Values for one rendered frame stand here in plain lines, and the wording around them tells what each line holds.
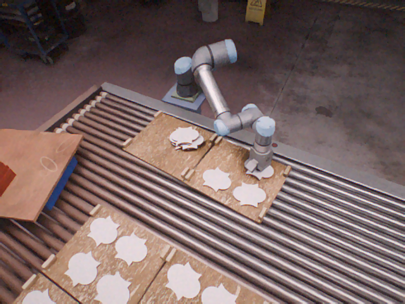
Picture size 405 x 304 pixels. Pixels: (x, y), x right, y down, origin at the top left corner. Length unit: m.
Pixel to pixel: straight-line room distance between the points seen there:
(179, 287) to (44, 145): 0.99
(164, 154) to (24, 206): 0.67
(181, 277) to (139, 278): 0.16
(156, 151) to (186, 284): 0.71
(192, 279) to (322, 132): 2.26
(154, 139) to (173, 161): 0.20
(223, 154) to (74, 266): 0.84
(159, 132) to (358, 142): 2.07
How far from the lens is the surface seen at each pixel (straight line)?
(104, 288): 1.24
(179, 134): 1.52
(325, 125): 3.17
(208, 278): 1.18
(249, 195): 1.33
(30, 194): 1.48
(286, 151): 1.57
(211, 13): 4.98
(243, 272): 1.21
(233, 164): 1.44
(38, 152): 1.64
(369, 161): 2.99
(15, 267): 1.47
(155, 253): 1.24
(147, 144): 1.58
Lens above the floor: 2.07
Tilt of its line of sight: 48 degrees down
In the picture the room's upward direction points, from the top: 5 degrees counter-clockwise
